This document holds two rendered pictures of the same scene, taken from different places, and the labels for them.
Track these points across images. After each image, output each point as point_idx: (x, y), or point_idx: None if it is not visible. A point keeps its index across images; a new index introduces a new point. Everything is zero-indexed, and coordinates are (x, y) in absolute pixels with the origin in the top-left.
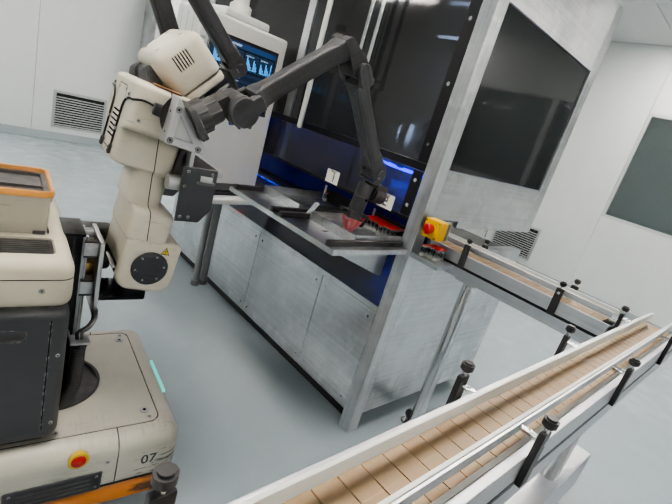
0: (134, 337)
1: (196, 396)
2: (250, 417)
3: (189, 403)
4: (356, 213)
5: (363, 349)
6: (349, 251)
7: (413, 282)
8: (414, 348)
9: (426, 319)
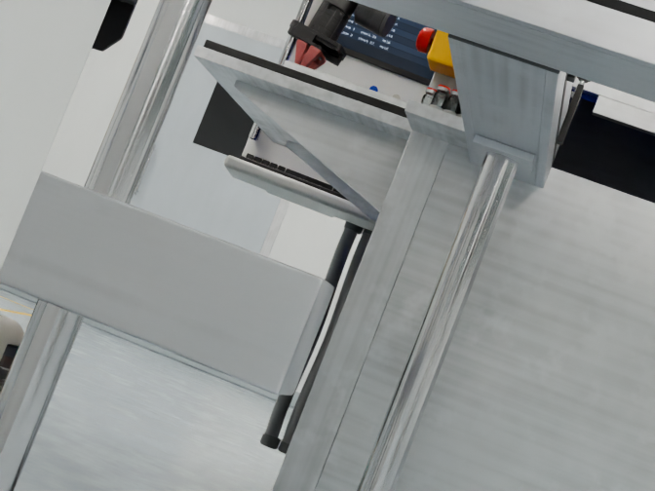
0: (6, 320)
1: (46, 490)
2: None
3: (20, 482)
4: (303, 26)
5: None
6: (237, 60)
7: (440, 218)
8: (479, 473)
9: (519, 383)
